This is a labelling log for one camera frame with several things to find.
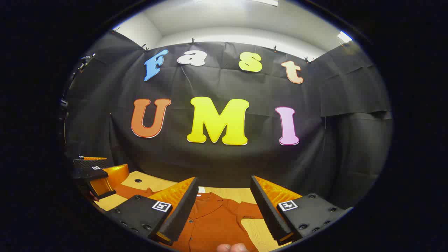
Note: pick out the orange button shirt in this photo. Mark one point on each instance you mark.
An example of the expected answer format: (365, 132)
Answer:
(213, 224)

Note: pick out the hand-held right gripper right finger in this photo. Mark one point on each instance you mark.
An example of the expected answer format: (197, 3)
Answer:
(267, 213)

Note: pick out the black backdrop cloth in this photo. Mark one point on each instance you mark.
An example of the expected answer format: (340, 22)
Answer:
(224, 164)

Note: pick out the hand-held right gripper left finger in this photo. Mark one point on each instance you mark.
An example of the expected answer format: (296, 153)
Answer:
(182, 213)

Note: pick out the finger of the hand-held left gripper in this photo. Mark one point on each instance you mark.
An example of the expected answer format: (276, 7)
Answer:
(89, 162)
(112, 178)

